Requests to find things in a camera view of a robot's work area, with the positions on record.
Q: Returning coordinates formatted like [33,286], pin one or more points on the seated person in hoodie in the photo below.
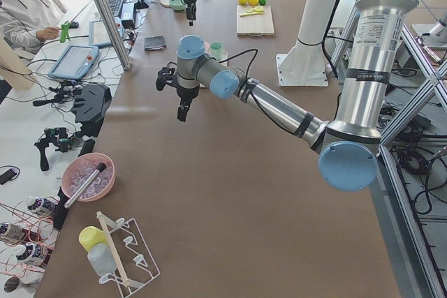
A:
[30,23]

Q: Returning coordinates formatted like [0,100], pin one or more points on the cream rabbit tray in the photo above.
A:
[223,59]

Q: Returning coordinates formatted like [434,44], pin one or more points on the yellow plastic knife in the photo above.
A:
[250,13]

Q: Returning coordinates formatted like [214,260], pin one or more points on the metal scoop handle in bucket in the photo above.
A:
[74,198]

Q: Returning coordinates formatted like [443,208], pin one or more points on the grey cup on rack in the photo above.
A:
[101,259]

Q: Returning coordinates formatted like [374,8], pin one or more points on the pink bucket with ice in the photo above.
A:
[81,169]

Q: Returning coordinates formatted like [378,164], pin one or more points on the plastic bottle upper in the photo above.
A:
[42,207]

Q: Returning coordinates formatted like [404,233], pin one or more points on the aluminium frame post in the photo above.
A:
[111,28]

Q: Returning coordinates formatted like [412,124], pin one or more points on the green cup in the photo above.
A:
[216,49]

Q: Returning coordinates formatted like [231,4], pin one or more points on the blue teach pendant near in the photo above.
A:
[74,63]

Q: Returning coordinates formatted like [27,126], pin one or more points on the yellow cup on rack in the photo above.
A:
[91,236]

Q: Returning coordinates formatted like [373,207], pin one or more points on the white wire cup rack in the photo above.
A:
[136,257]

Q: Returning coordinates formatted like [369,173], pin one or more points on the bamboo cutting board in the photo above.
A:
[255,25]

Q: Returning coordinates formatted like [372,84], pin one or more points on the green bowl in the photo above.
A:
[177,6]

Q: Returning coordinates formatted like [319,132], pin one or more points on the blue teach pendant far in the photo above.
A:
[98,35]

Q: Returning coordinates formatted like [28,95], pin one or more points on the grey folded cloth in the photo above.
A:
[154,43]

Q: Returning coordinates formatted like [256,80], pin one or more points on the blue teach pendant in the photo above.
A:
[74,63]
[98,35]

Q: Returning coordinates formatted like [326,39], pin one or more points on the plastic bottle lower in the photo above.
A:
[32,254]

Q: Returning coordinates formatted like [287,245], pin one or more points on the green clamp tool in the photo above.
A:
[64,36]

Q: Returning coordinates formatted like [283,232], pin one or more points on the wooden rack handle stick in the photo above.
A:
[102,220]

